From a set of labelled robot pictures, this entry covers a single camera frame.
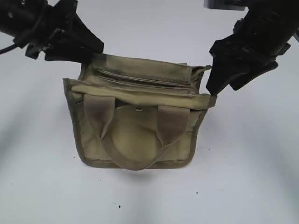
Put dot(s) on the yellow canvas bag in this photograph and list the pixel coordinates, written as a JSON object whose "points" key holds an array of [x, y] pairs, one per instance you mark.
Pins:
{"points": [[136, 114]]}

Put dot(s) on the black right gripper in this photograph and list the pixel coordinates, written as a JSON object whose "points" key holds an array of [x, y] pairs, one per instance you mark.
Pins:
{"points": [[253, 43]]}

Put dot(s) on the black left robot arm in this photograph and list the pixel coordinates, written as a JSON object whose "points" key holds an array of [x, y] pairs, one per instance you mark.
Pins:
{"points": [[9, 7]]}

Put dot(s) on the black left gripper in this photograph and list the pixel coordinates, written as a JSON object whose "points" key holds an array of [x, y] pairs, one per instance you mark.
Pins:
{"points": [[53, 31]]}

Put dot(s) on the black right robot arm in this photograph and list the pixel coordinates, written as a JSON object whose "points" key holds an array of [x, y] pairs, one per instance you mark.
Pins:
{"points": [[268, 18]]}

